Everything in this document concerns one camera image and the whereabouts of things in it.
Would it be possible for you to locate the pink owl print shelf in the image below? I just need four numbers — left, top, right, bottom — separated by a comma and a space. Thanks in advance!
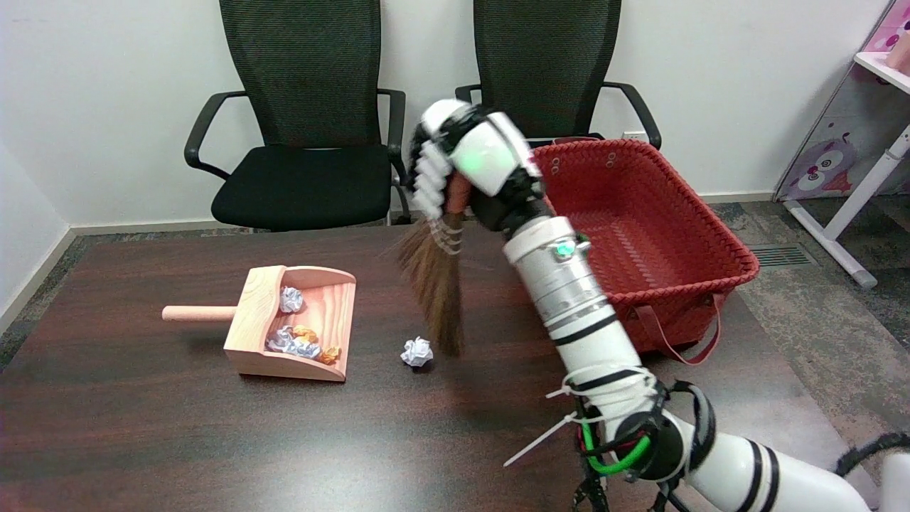
773, 0, 910, 202

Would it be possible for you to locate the wooden dustpan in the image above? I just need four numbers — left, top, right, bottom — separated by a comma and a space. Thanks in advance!
162, 265, 357, 383

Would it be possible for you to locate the brown straw hand broom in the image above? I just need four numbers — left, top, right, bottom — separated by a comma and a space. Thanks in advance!
387, 174, 473, 356

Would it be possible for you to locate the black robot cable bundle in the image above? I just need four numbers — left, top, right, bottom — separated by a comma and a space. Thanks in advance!
572, 380, 910, 512

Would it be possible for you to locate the white zip tie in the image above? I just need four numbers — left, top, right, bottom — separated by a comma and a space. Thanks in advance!
503, 366, 658, 468

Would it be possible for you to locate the pink cylindrical container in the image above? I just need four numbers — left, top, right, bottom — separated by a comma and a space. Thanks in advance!
885, 32, 910, 75

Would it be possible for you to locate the white desk leg frame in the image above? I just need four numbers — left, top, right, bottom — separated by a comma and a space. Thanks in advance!
784, 124, 910, 289

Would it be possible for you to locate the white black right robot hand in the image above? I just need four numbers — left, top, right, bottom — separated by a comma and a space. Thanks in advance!
409, 98, 552, 232

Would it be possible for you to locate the grey floor vent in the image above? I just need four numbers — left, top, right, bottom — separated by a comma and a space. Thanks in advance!
746, 243, 818, 269

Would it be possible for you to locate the red woven basket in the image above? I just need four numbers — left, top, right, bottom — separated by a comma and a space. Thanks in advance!
530, 137, 760, 366

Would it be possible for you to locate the green robot cable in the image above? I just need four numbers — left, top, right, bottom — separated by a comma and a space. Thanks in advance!
579, 420, 651, 476

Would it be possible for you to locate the black mesh office chair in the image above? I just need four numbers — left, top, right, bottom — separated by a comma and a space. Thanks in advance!
454, 0, 663, 154
183, 0, 413, 233

